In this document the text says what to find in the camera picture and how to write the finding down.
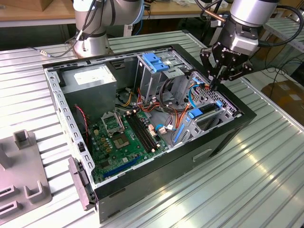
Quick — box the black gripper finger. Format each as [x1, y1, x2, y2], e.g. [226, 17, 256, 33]
[215, 62, 254, 90]
[199, 46, 218, 90]

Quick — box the orange red power wire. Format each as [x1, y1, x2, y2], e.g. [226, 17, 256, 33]
[174, 83, 216, 130]

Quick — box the hard disk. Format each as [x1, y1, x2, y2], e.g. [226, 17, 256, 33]
[173, 100, 225, 143]

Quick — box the metal disk bay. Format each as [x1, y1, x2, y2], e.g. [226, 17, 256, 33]
[171, 101, 243, 148]

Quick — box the blue plastic bay latch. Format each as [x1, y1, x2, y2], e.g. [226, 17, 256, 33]
[142, 53, 170, 73]

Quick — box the large brown cardboard box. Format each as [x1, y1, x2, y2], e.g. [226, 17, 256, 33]
[261, 80, 304, 126]

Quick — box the grey metal drive cage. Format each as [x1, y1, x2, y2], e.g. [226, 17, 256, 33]
[134, 50, 193, 106]

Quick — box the metal slat side table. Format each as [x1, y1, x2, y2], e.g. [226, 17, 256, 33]
[261, 18, 304, 54]

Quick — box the black RAM slot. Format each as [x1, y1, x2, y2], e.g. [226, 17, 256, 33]
[134, 114, 158, 151]
[125, 115, 149, 154]
[131, 114, 155, 152]
[128, 115, 152, 153]

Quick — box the metal socket cover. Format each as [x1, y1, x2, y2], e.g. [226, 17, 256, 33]
[101, 111, 125, 137]

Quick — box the green motherboard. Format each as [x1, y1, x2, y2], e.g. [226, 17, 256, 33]
[89, 109, 171, 185]

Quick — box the black PC case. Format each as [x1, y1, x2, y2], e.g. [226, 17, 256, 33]
[42, 43, 257, 224]

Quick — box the grey power supply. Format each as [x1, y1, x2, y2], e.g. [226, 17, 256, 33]
[59, 64, 118, 124]

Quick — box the blue expansion slot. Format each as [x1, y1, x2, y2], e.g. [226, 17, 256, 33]
[103, 155, 141, 179]

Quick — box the black case fan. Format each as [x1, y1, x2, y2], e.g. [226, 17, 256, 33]
[72, 104, 93, 155]

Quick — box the wooden desk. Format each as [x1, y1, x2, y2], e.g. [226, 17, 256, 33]
[0, 0, 289, 28]

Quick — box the grey case bezel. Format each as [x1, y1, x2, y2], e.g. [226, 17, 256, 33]
[67, 156, 98, 212]

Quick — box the grey parts rack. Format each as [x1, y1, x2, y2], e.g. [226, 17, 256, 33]
[0, 129, 52, 218]

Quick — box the blue data wire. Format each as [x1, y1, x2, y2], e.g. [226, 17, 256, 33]
[188, 79, 205, 109]

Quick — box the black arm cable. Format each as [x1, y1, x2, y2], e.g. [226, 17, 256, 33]
[257, 5, 304, 46]

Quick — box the black cable bundle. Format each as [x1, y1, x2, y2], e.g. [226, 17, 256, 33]
[159, 79, 183, 116]

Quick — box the red orange wire bundle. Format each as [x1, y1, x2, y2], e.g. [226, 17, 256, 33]
[136, 87, 167, 115]

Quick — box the thin blue wire white plug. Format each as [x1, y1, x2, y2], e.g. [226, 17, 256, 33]
[154, 123, 178, 135]

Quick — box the yellow orange wire bundle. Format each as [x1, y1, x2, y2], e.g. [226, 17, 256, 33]
[123, 91, 134, 107]

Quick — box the locking lever wire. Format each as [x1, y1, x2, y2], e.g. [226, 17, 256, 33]
[115, 111, 125, 131]

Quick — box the red black fan wire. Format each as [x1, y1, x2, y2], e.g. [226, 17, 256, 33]
[75, 105, 90, 145]

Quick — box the black cable with silver plug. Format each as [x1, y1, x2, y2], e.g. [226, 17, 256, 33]
[28, 23, 83, 58]

